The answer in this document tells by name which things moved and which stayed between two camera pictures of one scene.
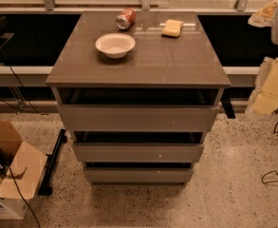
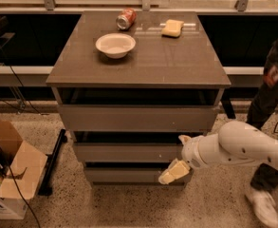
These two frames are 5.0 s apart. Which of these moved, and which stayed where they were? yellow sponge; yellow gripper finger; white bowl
Moved: yellow gripper finger
Stayed: white bowl; yellow sponge
